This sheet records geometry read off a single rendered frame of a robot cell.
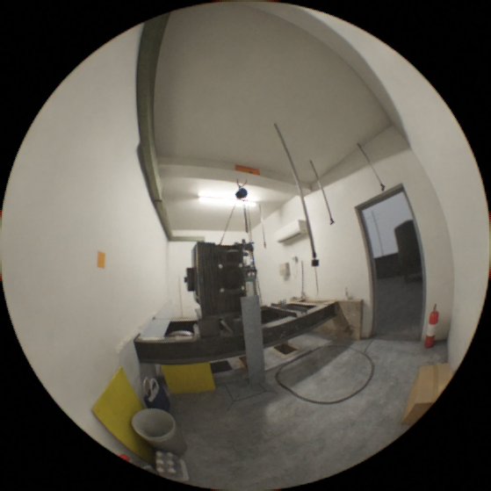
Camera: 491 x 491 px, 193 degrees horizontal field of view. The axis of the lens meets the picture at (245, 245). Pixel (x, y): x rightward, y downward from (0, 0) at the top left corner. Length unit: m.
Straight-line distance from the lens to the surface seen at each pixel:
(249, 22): 1.68
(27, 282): 0.67
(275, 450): 1.33
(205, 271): 1.38
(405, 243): 6.39
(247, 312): 1.39
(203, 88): 1.71
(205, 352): 1.62
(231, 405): 1.62
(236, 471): 1.29
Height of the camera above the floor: 1.24
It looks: 12 degrees up
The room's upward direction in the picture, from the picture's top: 5 degrees counter-clockwise
